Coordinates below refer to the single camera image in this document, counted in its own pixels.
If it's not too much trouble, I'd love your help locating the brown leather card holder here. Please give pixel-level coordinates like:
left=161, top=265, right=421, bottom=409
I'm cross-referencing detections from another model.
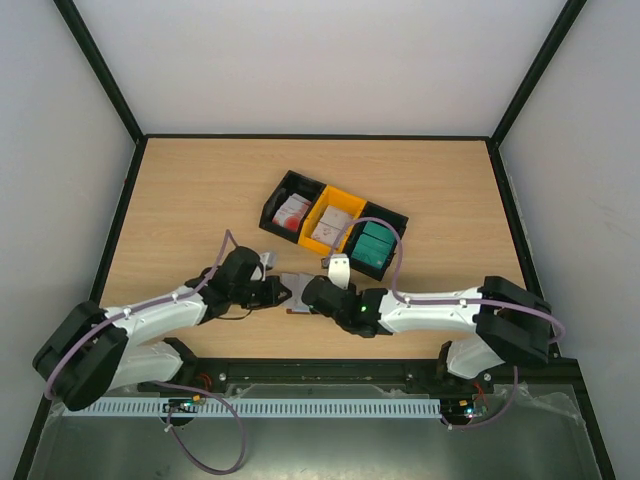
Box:
left=280, top=273, right=314, bottom=314

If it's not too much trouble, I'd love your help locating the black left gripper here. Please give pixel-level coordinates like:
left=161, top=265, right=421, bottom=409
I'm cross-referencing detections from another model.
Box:
left=232, top=275, right=292, bottom=310

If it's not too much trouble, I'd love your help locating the black plastic bin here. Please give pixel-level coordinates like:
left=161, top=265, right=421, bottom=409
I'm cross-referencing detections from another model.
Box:
left=259, top=170, right=326, bottom=243
left=343, top=202, right=409, bottom=281

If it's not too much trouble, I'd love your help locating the light blue cable duct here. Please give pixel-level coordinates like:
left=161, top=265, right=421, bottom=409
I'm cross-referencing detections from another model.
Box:
left=63, top=397, right=441, bottom=419

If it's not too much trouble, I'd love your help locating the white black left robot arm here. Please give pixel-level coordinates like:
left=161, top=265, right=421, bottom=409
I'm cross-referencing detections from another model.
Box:
left=32, top=246, right=292, bottom=411

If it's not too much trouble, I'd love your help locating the red white card stack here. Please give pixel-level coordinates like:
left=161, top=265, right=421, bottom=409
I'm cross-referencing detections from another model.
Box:
left=272, top=193, right=311, bottom=232

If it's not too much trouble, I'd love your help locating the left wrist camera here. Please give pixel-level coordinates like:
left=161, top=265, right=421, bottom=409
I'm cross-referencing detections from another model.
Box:
left=260, top=251, right=277, bottom=271

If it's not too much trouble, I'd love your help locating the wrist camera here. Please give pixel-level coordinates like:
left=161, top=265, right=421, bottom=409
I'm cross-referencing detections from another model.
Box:
left=260, top=251, right=277, bottom=271
left=322, top=253, right=351, bottom=290

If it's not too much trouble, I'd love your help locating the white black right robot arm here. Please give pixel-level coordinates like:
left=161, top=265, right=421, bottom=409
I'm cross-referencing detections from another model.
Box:
left=301, top=276, right=566, bottom=392

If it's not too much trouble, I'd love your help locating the yellow plastic bin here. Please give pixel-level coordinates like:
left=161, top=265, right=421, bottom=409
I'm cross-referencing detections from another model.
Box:
left=298, top=185, right=366, bottom=256

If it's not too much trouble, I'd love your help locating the black metal frame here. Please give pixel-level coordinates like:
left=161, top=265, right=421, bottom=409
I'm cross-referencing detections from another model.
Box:
left=12, top=0, right=616, bottom=480

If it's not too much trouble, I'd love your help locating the green card stack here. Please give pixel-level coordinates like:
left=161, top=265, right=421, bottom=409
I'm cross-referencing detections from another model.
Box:
left=352, top=222, right=395, bottom=270

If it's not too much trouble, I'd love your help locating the black plastic bin left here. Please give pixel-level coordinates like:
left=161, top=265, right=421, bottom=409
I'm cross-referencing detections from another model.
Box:
left=259, top=170, right=326, bottom=243

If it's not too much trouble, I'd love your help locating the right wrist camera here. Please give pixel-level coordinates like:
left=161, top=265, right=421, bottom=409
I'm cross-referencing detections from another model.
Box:
left=322, top=253, right=351, bottom=290

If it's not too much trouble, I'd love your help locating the black plastic bin right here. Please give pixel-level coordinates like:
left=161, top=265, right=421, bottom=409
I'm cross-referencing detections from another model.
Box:
left=343, top=202, right=409, bottom=281

